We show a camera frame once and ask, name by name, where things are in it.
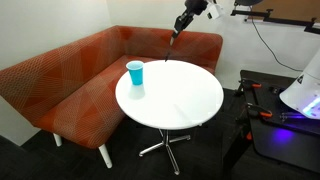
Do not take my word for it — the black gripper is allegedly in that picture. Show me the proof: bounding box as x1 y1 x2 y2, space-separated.
172 10 194 38

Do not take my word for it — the black marker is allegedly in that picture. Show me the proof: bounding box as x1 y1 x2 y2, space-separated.
165 37 175 62

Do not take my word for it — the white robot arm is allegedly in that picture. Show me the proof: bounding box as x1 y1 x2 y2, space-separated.
170 0 320 120

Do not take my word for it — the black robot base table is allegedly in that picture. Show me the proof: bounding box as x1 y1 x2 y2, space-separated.
222 69 320 180

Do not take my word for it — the blue plastic cup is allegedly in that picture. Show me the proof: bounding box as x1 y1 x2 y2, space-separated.
126 60 144 85

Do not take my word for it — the white round table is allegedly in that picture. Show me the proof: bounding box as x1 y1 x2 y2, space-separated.
114 59 225 176

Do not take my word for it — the orange patterned corner sofa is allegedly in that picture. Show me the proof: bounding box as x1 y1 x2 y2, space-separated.
0 26 223 160

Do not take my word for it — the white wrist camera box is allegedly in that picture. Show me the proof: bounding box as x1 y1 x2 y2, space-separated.
208 3 223 19

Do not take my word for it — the black hanging cable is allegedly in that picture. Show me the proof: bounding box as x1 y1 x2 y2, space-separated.
250 17 304 73

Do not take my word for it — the orange-handled clamp far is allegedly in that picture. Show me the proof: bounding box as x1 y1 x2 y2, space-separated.
235 79 263 98

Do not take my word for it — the orange-handled clamp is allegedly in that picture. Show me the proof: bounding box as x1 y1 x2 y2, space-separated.
246 103 273 118
235 79 263 98

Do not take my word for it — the orange-handled clamp near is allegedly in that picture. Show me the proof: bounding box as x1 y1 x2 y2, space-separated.
246 103 273 118

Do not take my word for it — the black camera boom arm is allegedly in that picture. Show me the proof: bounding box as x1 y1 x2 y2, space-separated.
231 9 320 34

